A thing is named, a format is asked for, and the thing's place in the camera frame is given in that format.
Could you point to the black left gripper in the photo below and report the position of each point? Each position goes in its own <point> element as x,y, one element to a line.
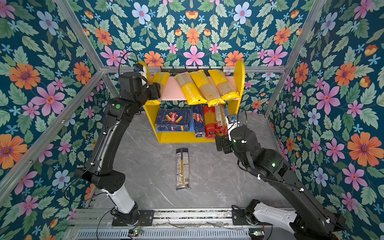
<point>155,89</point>

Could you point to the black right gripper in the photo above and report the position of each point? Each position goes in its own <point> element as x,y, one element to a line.
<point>218,139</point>

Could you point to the red clear labelled spaghetti bag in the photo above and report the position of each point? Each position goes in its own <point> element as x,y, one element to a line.
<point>221,125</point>

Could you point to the yellow spaghetti bag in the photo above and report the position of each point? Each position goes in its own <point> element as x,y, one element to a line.
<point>224,87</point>
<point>157,87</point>

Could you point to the blue Barilla rigatoni bag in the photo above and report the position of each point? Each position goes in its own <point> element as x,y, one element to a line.
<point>173,120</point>

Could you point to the blue Barilla spaghetti box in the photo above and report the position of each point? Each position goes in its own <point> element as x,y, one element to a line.
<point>199,122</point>

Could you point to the yellow Pastatime bag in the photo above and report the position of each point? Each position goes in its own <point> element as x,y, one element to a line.
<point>206,88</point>
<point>190,90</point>

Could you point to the blue clear spaghetti bag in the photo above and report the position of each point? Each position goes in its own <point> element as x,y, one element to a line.
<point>180,171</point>
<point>185,168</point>

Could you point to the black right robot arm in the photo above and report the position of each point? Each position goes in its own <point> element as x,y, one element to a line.
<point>309,220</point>

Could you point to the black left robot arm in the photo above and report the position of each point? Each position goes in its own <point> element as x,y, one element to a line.
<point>118,114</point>

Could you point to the yellow wooden shelf unit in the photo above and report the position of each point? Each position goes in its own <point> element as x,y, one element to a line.
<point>175,99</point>

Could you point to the black hook rail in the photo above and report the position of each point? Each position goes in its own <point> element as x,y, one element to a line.
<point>178,70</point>

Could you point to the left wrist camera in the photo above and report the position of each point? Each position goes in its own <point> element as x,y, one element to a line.
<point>142,68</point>

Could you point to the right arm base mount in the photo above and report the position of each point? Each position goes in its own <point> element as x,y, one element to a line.
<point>256,213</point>

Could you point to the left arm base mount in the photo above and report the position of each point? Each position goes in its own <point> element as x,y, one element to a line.
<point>134,218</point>

